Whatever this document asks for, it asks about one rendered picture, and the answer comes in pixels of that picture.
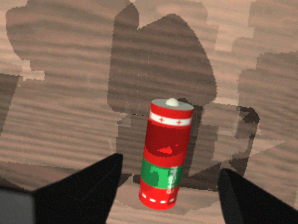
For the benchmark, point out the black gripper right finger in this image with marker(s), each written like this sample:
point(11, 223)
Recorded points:
point(243, 202)

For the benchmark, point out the red and green battery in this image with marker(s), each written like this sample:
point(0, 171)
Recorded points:
point(167, 137)

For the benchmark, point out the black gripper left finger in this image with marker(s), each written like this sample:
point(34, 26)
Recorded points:
point(85, 197)

